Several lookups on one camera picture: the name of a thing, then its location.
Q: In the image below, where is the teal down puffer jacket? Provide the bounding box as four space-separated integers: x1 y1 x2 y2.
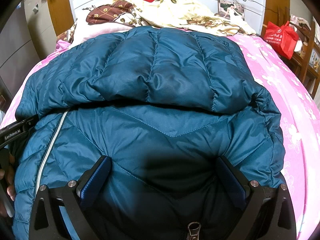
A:
12 27 285 239

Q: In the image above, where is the person's left hand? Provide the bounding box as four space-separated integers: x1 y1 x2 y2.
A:
1 150 16 202

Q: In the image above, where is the grey wardrobe cabinet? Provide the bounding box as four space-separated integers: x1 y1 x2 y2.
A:
1 2 40 108

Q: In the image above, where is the light pink pillow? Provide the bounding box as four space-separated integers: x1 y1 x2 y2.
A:
71 20 133 48

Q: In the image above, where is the wooden shelf unit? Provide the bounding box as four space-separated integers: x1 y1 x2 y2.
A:
284 15 319 98

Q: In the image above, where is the red shopping bag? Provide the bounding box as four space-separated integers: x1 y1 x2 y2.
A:
264 21 299 60

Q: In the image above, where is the cream floral quilt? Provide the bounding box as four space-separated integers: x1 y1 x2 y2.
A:
57 0 256 43

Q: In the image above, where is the photo poster on wall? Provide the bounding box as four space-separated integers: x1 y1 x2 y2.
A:
217 0 245 20

